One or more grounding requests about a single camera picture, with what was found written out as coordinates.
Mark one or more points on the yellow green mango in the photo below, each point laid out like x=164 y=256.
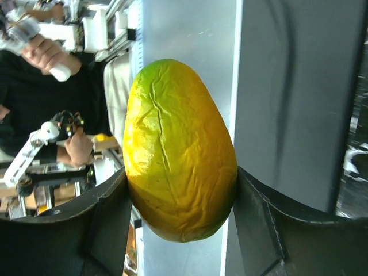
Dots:
x=179 y=157

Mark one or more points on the person in black shirt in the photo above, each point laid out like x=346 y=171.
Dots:
x=41 y=82

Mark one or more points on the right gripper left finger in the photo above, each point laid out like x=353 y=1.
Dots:
x=85 y=236

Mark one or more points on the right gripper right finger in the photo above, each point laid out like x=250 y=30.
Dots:
x=281 y=236

